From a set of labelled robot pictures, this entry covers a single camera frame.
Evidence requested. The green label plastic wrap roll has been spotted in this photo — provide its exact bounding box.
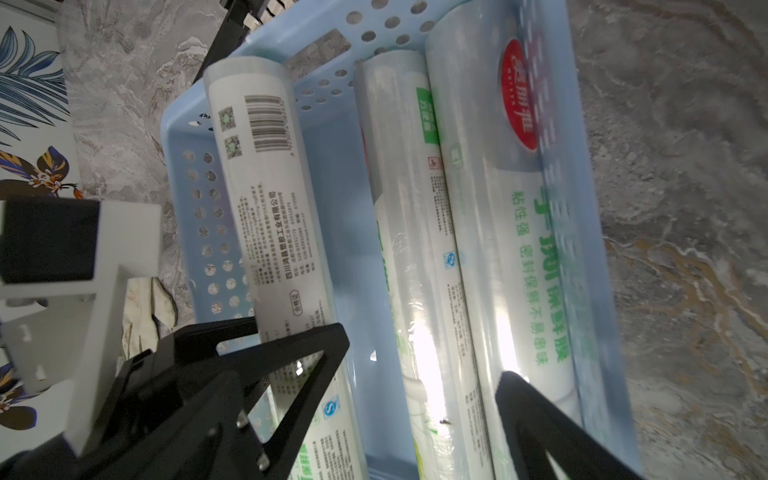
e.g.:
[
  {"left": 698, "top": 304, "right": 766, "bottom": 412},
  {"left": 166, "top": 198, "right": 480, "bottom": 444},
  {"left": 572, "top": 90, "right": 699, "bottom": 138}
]
[{"left": 355, "top": 50, "right": 494, "bottom": 479}]

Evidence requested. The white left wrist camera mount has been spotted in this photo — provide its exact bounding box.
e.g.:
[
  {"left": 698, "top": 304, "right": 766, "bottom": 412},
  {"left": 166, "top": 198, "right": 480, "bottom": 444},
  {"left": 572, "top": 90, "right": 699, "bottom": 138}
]
[{"left": 1, "top": 196, "right": 163, "bottom": 457}]

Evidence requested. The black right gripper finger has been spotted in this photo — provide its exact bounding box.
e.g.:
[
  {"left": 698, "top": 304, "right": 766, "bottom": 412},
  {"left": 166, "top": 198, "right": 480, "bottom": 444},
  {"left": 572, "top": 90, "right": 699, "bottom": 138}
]
[{"left": 495, "top": 371, "right": 641, "bottom": 480}]

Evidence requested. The black white calculator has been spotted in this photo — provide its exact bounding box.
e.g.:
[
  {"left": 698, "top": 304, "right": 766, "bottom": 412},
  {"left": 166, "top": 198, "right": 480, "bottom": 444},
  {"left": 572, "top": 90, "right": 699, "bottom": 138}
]
[{"left": 191, "top": 0, "right": 301, "bottom": 85}]

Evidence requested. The barcode label plastic wrap roll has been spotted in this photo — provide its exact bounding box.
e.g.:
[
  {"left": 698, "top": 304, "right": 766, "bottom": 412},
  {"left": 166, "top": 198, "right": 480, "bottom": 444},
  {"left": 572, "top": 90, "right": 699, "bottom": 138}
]
[{"left": 203, "top": 57, "right": 370, "bottom": 479}]

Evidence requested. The red label plastic wrap roll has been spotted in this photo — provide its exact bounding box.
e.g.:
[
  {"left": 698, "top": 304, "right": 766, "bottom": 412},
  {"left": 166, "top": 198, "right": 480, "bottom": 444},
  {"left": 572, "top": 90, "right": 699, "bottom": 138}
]
[{"left": 425, "top": 1, "right": 581, "bottom": 479}]

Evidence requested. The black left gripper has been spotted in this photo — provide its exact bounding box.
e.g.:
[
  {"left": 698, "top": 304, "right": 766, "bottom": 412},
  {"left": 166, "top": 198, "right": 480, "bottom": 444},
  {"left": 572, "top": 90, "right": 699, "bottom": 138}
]
[{"left": 1, "top": 317, "right": 351, "bottom": 479}]

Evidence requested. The beige paper pouch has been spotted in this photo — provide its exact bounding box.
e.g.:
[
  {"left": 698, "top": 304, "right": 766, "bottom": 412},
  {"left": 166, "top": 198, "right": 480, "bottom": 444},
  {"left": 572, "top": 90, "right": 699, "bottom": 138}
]
[{"left": 121, "top": 277, "right": 178, "bottom": 360}]

